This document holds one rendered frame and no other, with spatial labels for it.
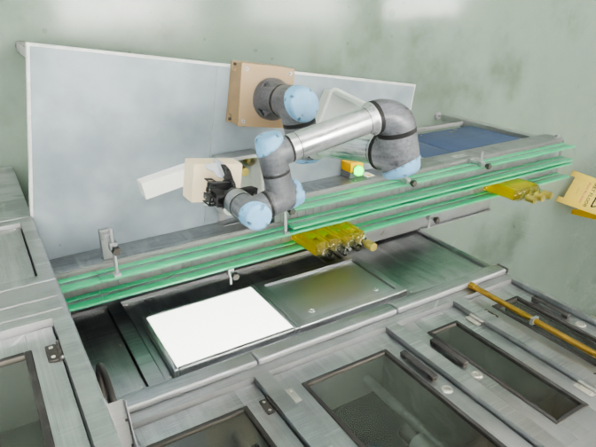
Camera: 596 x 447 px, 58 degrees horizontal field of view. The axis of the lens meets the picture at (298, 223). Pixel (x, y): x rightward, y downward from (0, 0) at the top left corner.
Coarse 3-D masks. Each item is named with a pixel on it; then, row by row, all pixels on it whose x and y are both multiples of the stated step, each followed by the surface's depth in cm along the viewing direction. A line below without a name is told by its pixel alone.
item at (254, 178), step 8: (240, 160) 208; (256, 160) 207; (248, 168) 211; (256, 168) 209; (248, 176) 213; (256, 176) 210; (240, 184) 212; (248, 184) 214; (256, 184) 212; (224, 208) 204
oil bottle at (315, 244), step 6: (294, 234) 216; (300, 234) 213; (306, 234) 211; (312, 234) 211; (294, 240) 218; (300, 240) 214; (306, 240) 209; (312, 240) 206; (318, 240) 206; (324, 240) 206; (306, 246) 210; (312, 246) 206; (318, 246) 203; (324, 246) 203; (312, 252) 207; (318, 252) 203
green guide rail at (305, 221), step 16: (544, 160) 290; (560, 160) 289; (480, 176) 264; (496, 176) 264; (416, 192) 244; (432, 192) 243; (336, 208) 226; (352, 208) 227; (368, 208) 226; (288, 224) 212; (304, 224) 211
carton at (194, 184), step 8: (192, 160) 165; (200, 160) 167; (208, 160) 168; (224, 160) 171; (232, 160) 172; (184, 168) 167; (192, 168) 162; (200, 168) 162; (232, 168) 168; (240, 168) 169; (184, 176) 168; (192, 176) 162; (200, 176) 163; (208, 176) 164; (216, 176) 166; (232, 176) 169; (240, 176) 170; (184, 184) 168; (192, 184) 163; (200, 184) 164; (184, 192) 168; (192, 192) 163; (200, 192) 165; (192, 200) 164; (200, 200) 166
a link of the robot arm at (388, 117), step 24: (336, 120) 146; (360, 120) 147; (384, 120) 148; (408, 120) 151; (264, 144) 137; (288, 144) 140; (312, 144) 142; (336, 144) 146; (264, 168) 140; (288, 168) 143
